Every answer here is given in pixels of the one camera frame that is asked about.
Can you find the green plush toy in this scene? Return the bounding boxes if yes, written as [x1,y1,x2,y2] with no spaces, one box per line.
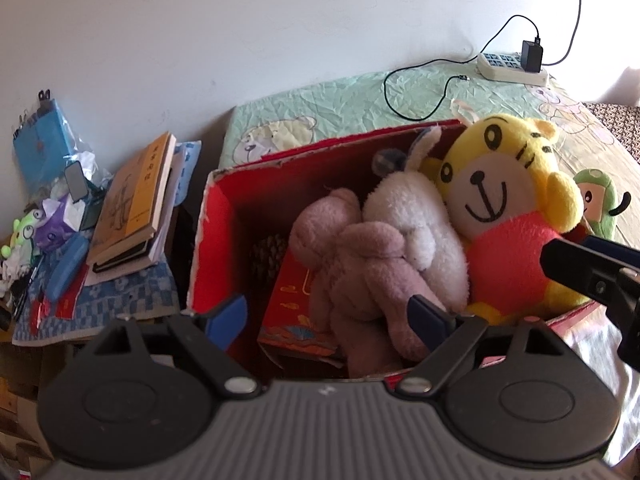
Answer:
[574,168,631,240]

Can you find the yellow tiger plush toy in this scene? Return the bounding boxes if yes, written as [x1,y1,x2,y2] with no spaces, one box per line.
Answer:
[434,114,587,324]

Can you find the red decorated envelope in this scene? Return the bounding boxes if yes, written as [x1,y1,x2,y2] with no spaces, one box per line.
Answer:
[257,249,344,367]

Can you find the pink plush toy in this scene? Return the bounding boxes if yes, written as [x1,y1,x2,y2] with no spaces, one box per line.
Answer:
[288,188,442,377]

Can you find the blue checkered cloth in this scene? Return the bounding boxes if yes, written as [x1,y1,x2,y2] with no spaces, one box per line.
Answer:
[11,140,202,346]

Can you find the patterned brown blanket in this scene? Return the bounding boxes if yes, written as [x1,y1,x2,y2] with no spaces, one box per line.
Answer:
[586,102,640,162]

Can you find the white rabbit plush toy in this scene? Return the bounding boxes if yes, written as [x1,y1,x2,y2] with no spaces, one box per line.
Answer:
[363,126,470,312]

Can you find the red cardboard box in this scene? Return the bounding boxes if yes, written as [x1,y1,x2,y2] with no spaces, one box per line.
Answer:
[186,118,601,391]

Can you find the yellow book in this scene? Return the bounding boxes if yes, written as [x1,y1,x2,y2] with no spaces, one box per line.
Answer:
[87,132,176,272]

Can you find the blue pencil case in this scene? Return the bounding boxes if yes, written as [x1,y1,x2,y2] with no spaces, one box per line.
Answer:
[44,233,90,304]

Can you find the black power adapter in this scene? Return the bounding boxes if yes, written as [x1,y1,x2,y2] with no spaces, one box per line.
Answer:
[521,38,544,73]

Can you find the white power strip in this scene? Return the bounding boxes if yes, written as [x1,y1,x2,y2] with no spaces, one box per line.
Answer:
[476,52,549,87]

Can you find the green yellow cartoon bedsheet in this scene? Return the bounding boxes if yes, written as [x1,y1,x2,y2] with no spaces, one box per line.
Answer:
[217,56,640,466]

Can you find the purple small toy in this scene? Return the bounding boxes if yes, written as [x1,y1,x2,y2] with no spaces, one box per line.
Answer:
[35,194,86,252]

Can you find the green frog figurine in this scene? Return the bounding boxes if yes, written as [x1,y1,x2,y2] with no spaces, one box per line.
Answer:
[1,208,44,266]

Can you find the blue plastic package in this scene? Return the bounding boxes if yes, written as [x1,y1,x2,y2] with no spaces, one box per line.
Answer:
[13,89,77,196]

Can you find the power strip cord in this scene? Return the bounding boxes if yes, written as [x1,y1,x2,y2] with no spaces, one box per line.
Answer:
[541,0,584,68]

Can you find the black charger cable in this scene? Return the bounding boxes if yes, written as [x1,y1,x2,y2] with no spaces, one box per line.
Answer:
[383,13,542,124]

